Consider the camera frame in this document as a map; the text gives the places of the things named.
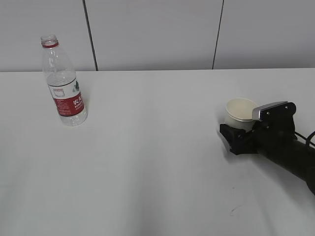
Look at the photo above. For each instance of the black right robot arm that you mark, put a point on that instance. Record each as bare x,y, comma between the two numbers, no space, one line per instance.
298,158

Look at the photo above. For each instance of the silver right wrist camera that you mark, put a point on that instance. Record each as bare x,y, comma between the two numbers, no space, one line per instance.
274,111

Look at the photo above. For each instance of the clear plastic water bottle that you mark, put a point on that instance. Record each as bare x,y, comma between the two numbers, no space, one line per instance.
62,83

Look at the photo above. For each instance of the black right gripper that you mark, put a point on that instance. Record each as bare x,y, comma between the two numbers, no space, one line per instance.
265,136

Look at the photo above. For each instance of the white paper cup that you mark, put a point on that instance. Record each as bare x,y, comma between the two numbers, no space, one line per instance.
238,113

